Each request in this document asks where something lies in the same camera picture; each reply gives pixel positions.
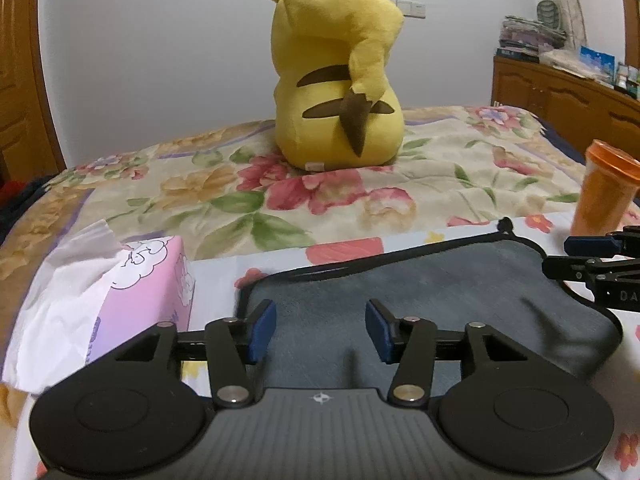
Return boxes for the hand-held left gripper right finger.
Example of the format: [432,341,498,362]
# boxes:
[365,298,529,408]

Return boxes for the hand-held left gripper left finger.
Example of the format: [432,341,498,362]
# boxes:
[114,299,278,407]

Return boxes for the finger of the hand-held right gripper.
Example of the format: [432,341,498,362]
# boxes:
[542,256,640,287]
[564,226,640,261]

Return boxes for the grey towel with black edging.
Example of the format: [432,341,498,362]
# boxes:
[234,217,626,383]

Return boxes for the orange plastic bottle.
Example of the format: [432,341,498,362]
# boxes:
[570,139,640,237]

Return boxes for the white floral printed cloth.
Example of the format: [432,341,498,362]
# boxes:
[0,210,640,480]

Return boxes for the dark blue bed sheet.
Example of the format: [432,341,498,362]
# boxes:
[536,114,587,165]

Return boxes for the pink tissue box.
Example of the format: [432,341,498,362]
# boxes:
[84,236,197,365]

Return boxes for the floral bed blanket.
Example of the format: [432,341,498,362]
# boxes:
[0,105,601,271]

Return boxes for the wooden cabinet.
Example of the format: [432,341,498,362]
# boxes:
[491,55,640,167]

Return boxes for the blue picture card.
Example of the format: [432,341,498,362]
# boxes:
[579,46,617,85]

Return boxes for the white tissue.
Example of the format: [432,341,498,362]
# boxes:
[1,220,132,397]

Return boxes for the stack of books and papers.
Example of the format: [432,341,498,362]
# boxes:
[496,14,570,65]

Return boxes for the yellow plush toy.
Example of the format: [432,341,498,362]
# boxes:
[235,0,407,173]

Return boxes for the wooden door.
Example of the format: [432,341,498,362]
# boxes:
[0,0,67,185]

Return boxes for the white wall socket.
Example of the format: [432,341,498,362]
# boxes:
[394,0,427,19]

